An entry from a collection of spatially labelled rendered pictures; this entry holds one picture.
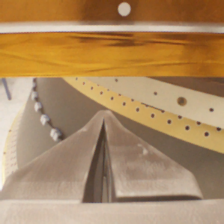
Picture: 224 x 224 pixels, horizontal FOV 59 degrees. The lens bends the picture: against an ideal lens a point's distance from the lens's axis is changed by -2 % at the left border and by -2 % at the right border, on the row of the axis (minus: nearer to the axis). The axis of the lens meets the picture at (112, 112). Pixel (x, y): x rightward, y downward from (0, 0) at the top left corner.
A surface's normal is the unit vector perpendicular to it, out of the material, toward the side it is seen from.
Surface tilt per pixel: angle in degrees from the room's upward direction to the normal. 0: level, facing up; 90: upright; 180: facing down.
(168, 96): 90
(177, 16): 90
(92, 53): 90
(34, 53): 90
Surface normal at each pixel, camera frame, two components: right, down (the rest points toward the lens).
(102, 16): 0.02, 0.56
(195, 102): -0.53, 0.47
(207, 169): -0.43, 0.05
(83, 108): -0.65, -0.06
